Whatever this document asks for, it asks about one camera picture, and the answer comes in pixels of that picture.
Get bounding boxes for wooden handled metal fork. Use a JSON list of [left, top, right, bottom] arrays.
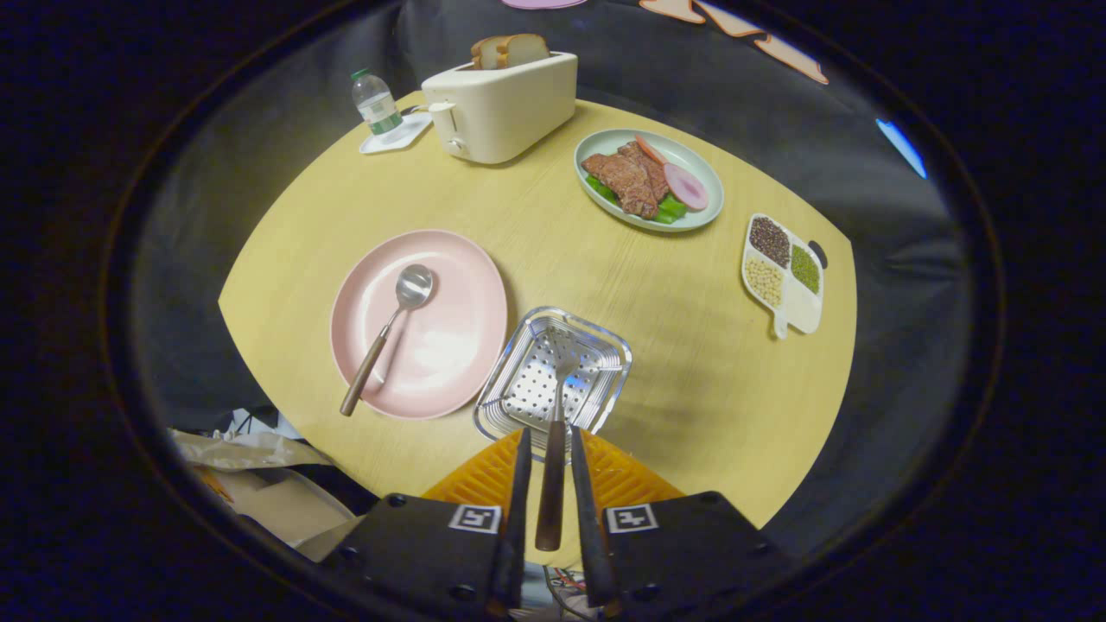
[[535, 354, 582, 552]]

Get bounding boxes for pink ham slice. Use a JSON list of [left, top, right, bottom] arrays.
[[663, 162, 710, 212]]

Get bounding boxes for metal wire basket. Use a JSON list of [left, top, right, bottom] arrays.
[[473, 306, 633, 459]]

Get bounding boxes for white divided tray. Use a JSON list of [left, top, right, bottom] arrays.
[[741, 213, 826, 340]]

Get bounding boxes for wooden handled metal spoon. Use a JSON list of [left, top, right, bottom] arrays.
[[340, 263, 435, 417]]

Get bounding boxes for pale green plate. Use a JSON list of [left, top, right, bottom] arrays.
[[574, 129, 725, 233]]

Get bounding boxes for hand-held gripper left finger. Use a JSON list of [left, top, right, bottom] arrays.
[[321, 426, 532, 619]]

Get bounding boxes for pile of dark beans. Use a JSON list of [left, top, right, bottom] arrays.
[[749, 217, 791, 268]]

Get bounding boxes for clear plastic water bottle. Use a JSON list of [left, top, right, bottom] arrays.
[[351, 68, 404, 136]]

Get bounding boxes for pink plate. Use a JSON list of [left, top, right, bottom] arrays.
[[330, 229, 509, 422]]

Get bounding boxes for pile of green beans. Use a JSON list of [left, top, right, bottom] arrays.
[[791, 245, 821, 294]]

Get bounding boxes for pile of yellow beans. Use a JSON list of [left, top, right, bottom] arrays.
[[745, 257, 785, 308]]

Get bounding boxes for brown meat slices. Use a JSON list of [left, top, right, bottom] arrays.
[[581, 141, 671, 219]]

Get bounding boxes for green vegetable pieces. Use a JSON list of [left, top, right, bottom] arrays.
[[585, 173, 690, 225]]

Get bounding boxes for white toaster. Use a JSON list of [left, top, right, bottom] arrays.
[[421, 50, 579, 166]]

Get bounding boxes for white square coaster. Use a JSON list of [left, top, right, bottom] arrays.
[[359, 111, 434, 156]]

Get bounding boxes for brown cardboard box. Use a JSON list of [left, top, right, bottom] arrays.
[[194, 466, 364, 562]]

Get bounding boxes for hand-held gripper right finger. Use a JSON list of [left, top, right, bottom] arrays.
[[568, 426, 791, 619]]

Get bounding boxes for toast slice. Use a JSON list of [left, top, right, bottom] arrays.
[[470, 36, 511, 71], [497, 33, 551, 68]]

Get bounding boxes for crumpled beige bag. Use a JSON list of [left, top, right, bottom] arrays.
[[170, 428, 334, 472]]

